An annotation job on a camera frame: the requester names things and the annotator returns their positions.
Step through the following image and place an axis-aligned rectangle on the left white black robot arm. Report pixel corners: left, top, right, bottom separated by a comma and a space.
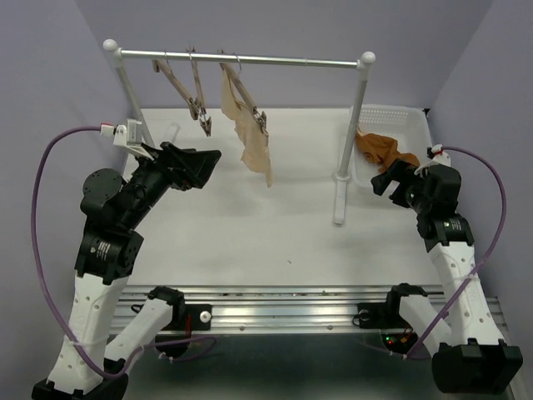
32, 142, 222, 399

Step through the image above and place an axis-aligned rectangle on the brown orange underwear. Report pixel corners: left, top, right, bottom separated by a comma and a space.
355, 128, 420, 173

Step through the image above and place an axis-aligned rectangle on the white plastic basket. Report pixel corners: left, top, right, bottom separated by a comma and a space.
350, 104, 433, 193

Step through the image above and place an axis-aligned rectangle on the beige underwear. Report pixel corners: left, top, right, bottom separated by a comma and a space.
221, 63, 273, 188

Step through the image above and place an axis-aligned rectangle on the aluminium mounting rail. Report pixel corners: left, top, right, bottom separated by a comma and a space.
112, 285, 510, 334

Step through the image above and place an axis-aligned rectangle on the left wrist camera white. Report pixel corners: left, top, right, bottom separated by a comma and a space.
113, 118, 152, 159

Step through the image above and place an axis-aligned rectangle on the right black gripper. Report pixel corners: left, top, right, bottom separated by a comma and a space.
369, 157, 431, 215

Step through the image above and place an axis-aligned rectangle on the middle wooden clip hanger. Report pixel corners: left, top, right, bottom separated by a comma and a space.
187, 46, 212, 138

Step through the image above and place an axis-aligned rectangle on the leftmost wooden clip hanger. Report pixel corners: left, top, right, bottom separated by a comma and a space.
152, 59, 196, 120

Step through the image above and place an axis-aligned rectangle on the white clothes rack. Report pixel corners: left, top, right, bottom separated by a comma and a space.
102, 39, 376, 226

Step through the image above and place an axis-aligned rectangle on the wooden clip hanger with underwear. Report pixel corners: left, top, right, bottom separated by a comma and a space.
219, 62, 268, 136

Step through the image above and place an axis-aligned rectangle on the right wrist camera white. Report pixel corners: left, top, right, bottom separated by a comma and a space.
416, 144, 451, 175

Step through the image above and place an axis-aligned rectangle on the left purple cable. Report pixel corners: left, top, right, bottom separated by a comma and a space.
30, 123, 217, 378

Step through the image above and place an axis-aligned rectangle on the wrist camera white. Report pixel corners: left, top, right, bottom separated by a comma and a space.
113, 118, 152, 159
416, 144, 451, 175

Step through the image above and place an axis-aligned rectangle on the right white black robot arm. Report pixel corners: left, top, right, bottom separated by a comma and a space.
352, 160, 523, 395

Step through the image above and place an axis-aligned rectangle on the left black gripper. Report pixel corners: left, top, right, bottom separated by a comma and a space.
125, 138, 224, 224

